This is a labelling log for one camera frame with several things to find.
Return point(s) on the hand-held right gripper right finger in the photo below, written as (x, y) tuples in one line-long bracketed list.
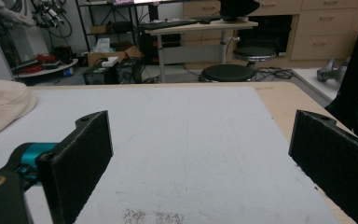
[(332, 158)]

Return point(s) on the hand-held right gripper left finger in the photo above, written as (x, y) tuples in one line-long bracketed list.
[(74, 165)]

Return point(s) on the grey handheld device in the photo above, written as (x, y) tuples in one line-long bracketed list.
[(331, 73)]

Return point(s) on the black computer case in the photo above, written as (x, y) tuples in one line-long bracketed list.
[(101, 74)]

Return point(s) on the beige cloth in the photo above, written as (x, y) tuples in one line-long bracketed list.
[(0, 105)]

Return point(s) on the round white low table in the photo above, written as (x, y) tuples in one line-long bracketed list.
[(45, 70)]

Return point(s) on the white foam mat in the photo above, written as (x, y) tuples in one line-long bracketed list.
[(186, 149)]

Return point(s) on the cardboard box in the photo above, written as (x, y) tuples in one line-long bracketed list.
[(112, 55)]

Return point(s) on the wooden drawer cabinet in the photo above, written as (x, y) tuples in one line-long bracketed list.
[(323, 31)]

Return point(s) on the black round stool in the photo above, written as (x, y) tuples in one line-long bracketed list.
[(254, 53), (228, 73)]

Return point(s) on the black metal shelf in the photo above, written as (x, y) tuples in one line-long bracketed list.
[(112, 18)]

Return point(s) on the black keyboard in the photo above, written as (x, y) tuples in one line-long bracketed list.
[(167, 24)]

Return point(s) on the black monitor base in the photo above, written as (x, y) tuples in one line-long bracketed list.
[(239, 8)]

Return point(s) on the light wooden desk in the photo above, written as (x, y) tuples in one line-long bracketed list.
[(199, 28)]

